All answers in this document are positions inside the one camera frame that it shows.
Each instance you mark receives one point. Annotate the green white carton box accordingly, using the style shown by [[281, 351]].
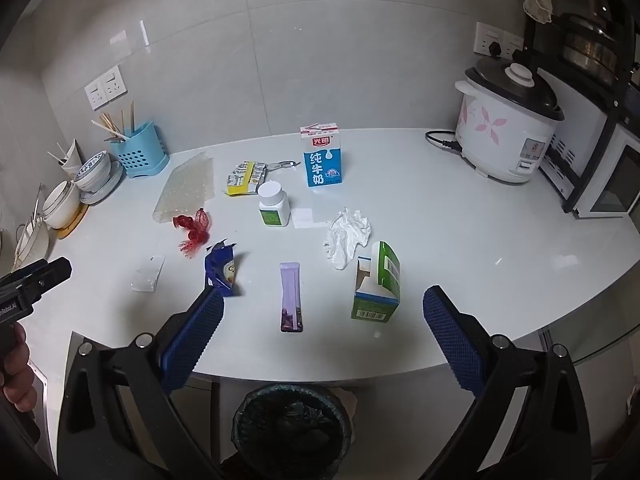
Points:
[[375, 305]]

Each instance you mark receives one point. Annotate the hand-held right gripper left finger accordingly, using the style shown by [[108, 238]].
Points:
[[192, 340]]

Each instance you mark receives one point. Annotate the bundle of wooden chopsticks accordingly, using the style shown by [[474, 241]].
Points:
[[112, 127]]

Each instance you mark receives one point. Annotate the wooden trivet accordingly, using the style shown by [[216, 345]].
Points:
[[72, 227]]

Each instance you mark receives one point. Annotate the blue plastic chopstick holder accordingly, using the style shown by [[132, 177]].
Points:
[[142, 155]]

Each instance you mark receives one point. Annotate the blue patterned bowl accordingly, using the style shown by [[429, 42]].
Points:
[[92, 167]]

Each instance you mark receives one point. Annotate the white flowered rice cooker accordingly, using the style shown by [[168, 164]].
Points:
[[500, 130]]

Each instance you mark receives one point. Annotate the stack of white plates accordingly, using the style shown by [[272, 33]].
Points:
[[107, 187]]

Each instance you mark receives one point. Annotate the yellow silver snack packet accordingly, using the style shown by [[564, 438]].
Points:
[[240, 185]]

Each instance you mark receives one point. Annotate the white wall power socket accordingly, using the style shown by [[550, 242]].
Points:
[[482, 37]]

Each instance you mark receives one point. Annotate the large white bowl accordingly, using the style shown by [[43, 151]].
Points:
[[60, 205]]

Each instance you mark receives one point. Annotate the black metal rack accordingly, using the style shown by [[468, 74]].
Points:
[[595, 160]]

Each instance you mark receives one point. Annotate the crumpled white tissue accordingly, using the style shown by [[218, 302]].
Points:
[[347, 237]]

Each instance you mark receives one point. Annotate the small metal tool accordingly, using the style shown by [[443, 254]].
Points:
[[282, 164]]

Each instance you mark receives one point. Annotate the teal mesh wastebasket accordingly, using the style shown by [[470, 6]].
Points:
[[290, 425]]

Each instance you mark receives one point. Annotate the purple sachet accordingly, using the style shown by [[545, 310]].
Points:
[[290, 295]]

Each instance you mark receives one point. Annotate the blue white milk carton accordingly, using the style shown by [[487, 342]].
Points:
[[322, 160]]

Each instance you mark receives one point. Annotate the red mesh net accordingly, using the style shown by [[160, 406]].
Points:
[[197, 232]]

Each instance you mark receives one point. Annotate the clear dotted plastic bag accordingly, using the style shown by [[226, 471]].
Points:
[[182, 185]]

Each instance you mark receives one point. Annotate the white microwave oven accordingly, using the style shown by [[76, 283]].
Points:
[[615, 180]]

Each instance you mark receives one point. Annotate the white green-label pill bottle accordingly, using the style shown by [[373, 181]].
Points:
[[274, 210]]

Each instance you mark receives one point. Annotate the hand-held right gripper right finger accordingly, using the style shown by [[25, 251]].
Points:
[[452, 340]]

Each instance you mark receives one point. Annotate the blue snack wrapper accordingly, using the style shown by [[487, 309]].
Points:
[[222, 270]]

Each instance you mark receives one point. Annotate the small clear plastic wrapper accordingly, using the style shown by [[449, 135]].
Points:
[[148, 275]]

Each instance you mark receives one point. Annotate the person's left hand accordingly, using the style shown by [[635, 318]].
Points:
[[17, 380]]

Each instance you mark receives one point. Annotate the black power plug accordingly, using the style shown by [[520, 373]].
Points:
[[495, 49]]

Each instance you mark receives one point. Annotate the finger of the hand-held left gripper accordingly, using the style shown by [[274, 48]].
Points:
[[25, 272], [52, 275]]

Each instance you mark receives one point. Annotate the white utensil cup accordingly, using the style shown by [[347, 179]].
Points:
[[72, 157]]

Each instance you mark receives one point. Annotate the metal steamer pot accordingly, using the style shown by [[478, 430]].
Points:
[[587, 50]]

